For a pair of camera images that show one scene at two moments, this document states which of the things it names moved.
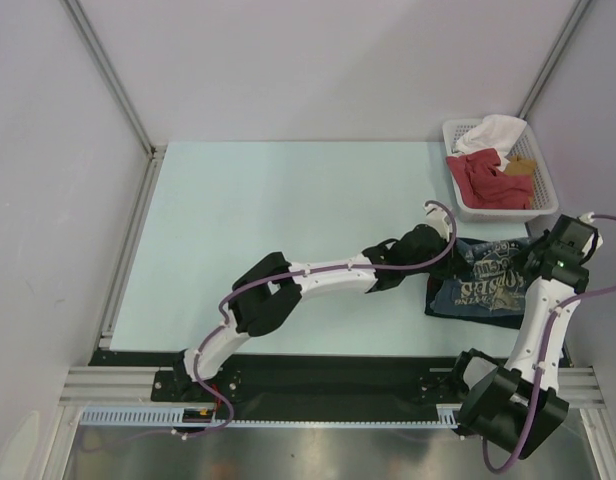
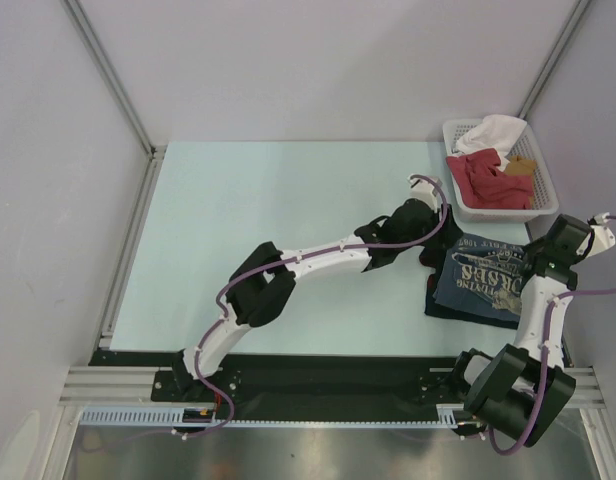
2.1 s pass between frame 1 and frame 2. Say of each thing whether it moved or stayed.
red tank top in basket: stayed
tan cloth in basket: stayed
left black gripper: moved
